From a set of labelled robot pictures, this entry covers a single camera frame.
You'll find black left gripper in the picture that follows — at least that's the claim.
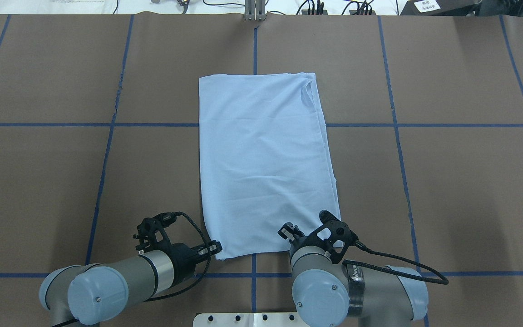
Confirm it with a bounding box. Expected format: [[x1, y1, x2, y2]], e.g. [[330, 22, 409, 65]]
[[168, 241, 223, 282]]

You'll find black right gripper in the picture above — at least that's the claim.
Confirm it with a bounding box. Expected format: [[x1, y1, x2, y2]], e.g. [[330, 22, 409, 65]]
[[278, 223, 323, 255]]

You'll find light blue t-shirt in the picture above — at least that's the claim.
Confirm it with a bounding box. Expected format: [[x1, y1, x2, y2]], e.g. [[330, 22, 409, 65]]
[[198, 72, 341, 260]]

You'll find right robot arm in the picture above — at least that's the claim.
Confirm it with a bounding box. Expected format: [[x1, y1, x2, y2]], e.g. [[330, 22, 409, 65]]
[[278, 220, 429, 327]]

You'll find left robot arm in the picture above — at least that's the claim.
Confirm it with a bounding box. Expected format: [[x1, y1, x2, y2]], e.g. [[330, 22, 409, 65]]
[[38, 240, 222, 327]]

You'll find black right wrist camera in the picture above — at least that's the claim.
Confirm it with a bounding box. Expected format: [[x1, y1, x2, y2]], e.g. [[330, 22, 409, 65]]
[[317, 210, 359, 264]]

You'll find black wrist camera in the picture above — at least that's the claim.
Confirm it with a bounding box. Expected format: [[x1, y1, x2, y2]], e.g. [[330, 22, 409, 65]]
[[133, 213, 177, 254], [317, 210, 359, 264]]

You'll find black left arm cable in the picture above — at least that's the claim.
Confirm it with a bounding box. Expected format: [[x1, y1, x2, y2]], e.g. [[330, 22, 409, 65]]
[[143, 211, 211, 302]]

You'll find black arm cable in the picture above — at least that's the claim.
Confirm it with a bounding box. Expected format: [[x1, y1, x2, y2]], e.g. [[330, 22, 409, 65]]
[[342, 241, 449, 286], [143, 211, 211, 302]]

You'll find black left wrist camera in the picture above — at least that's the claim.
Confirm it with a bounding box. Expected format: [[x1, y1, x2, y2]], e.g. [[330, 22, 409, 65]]
[[133, 213, 177, 254]]

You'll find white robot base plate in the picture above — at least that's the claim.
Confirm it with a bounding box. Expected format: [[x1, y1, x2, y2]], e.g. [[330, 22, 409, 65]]
[[192, 312, 308, 327]]

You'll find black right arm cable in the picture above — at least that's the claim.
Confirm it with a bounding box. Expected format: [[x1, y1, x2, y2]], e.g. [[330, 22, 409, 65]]
[[342, 241, 449, 286]]

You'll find aluminium frame post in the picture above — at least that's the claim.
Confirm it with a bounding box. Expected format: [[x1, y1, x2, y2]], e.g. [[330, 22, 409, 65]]
[[244, 0, 267, 21]]

